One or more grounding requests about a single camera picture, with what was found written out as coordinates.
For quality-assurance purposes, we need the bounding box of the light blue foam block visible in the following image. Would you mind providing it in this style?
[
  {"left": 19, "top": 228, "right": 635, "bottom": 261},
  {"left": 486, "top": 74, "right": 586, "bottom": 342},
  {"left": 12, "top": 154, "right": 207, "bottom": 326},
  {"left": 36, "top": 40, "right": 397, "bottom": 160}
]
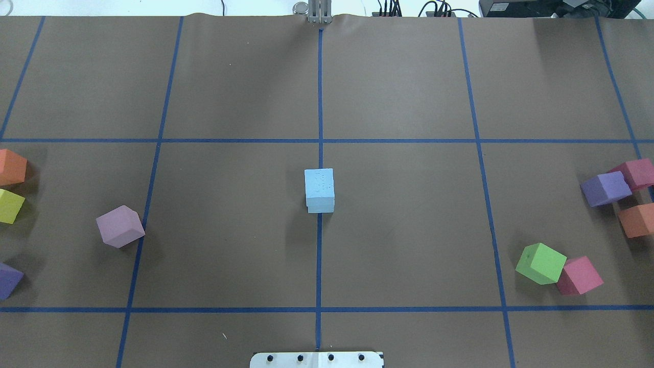
[
  {"left": 307, "top": 198, "right": 336, "bottom": 214},
  {"left": 304, "top": 168, "right": 336, "bottom": 201}
]

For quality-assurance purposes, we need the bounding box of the silver tape roll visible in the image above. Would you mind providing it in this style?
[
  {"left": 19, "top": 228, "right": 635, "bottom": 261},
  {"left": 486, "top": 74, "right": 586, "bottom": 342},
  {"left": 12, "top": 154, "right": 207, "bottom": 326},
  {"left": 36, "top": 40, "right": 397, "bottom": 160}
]
[{"left": 292, "top": 2, "right": 309, "bottom": 15}]

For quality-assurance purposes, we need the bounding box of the lilac pink foam block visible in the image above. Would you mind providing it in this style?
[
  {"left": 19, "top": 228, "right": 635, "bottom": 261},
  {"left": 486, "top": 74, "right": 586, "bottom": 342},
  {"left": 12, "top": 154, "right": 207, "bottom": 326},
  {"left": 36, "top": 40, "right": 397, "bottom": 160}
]
[{"left": 96, "top": 205, "right": 145, "bottom": 248}]

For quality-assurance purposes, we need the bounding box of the pink foam block near green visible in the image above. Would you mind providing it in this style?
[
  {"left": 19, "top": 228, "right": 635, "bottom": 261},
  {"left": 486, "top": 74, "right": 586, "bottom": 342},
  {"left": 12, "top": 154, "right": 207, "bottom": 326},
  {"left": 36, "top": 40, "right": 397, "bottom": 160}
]
[{"left": 556, "top": 256, "right": 603, "bottom": 295}]

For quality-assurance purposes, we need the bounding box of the purple foam block right side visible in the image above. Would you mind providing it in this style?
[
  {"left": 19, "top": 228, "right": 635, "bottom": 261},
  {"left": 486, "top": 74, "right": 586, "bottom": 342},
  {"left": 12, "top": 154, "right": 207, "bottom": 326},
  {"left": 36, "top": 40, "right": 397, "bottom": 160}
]
[{"left": 580, "top": 171, "right": 633, "bottom": 208}]

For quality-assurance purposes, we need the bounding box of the purple foam block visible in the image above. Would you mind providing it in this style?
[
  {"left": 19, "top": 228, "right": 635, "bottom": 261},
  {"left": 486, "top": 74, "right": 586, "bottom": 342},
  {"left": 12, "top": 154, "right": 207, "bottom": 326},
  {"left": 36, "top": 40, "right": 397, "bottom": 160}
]
[
  {"left": 1, "top": 263, "right": 24, "bottom": 300},
  {"left": 580, "top": 171, "right": 633, "bottom": 208}
]

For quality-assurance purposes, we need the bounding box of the dark pink foam block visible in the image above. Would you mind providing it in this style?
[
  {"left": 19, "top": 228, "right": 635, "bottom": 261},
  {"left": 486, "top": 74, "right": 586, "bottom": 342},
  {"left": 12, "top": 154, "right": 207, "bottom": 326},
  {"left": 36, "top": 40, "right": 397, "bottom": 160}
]
[{"left": 607, "top": 158, "right": 653, "bottom": 192}]

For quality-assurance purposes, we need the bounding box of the orange foam block right side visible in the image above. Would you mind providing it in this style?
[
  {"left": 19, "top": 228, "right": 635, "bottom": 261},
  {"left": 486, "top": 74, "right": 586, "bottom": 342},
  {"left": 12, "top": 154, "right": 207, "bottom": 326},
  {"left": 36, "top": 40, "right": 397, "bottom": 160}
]
[{"left": 618, "top": 203, "right": 653, "bottom": 238}]

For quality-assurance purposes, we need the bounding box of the orange foam block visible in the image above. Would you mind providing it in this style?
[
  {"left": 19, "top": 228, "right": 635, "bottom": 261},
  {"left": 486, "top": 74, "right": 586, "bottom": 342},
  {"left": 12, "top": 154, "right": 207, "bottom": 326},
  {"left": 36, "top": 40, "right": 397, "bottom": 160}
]
[
  {"left": 618, "top": 203, "right": 653, "bottom": 238},
  {"left": 0, "top": 149, "right": 28, "bottom": 186}
]

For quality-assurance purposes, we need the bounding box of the orange foam block left side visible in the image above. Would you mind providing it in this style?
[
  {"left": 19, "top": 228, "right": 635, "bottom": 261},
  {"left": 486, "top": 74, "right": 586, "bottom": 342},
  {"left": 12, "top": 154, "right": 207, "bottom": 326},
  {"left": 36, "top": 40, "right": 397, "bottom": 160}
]
[{"left": 0, "top": 149, "right": 28, "bottom": 186}]

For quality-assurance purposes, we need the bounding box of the yellow foam block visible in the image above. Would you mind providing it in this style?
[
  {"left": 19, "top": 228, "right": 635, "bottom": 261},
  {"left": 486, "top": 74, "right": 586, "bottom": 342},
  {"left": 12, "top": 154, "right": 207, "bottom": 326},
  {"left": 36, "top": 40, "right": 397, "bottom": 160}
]
[{"left": 1, "top": 189, "right": 26, "bottom": 224}]

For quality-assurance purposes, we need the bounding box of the purple foam block left side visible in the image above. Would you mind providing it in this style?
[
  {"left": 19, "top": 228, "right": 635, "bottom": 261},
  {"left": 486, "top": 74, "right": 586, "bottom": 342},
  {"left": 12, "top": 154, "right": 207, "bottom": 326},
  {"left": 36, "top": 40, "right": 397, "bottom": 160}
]
[{"left": 1, "top": 263, "right": 24, "bottom": 300}]

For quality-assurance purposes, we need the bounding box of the aluminium frame post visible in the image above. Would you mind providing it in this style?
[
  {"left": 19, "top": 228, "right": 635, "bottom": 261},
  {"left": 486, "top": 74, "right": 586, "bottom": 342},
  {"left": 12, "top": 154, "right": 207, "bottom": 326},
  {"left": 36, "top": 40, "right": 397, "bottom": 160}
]
[{"left": 307, "top": 0, "right": 333, "bottom": 24}]

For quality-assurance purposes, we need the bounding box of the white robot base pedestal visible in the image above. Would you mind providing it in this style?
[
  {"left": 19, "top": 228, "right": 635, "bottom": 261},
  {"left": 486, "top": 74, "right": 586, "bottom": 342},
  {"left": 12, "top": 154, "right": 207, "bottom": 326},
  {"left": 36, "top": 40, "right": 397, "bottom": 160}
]
[{"left": 249, "top": 351, "right": 385, "bottom": 367}]

